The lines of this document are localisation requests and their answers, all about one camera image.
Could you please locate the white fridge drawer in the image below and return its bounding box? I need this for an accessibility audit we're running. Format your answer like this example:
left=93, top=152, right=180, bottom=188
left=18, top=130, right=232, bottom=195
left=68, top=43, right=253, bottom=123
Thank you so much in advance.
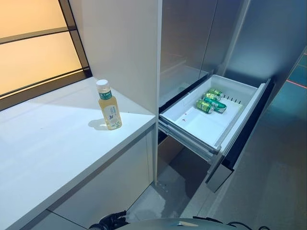
left=158, top=74, right=275, bottom=194

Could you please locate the white counter cabinet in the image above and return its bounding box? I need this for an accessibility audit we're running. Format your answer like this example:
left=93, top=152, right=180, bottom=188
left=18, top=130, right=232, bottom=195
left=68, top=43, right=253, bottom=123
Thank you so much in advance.
left=0, top=76, right=157, bottom=230

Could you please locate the grey robot torso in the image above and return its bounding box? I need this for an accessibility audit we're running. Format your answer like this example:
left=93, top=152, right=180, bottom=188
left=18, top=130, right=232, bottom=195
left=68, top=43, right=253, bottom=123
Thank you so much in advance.
left=123, top=217, right=243, bottom=230

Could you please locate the tall white cabinet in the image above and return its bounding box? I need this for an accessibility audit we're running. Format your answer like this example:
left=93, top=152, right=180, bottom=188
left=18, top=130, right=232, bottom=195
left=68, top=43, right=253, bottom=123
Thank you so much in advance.
left=68, top=0, right=164, bottom=185

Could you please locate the yellow tea bottle green label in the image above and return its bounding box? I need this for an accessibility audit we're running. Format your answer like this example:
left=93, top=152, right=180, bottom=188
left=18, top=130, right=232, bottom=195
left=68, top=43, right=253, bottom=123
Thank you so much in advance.
left=96, top=79, right=123, bottom=131

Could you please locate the dark framed backlit window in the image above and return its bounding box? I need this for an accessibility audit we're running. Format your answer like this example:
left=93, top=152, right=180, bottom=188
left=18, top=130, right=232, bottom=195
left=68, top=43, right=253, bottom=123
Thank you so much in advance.
left=0, top=0, right=93, bottom=111

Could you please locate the stainless steel fridge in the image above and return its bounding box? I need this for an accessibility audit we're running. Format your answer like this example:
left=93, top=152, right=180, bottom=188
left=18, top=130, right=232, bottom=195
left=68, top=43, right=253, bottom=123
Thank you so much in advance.
left=157, top=0, right=307, bottom=195

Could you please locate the teal green drink can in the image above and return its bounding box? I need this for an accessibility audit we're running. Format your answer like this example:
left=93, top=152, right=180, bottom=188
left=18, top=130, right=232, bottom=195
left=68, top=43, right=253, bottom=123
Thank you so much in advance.
left=204, top=97, right=227, bottom=113

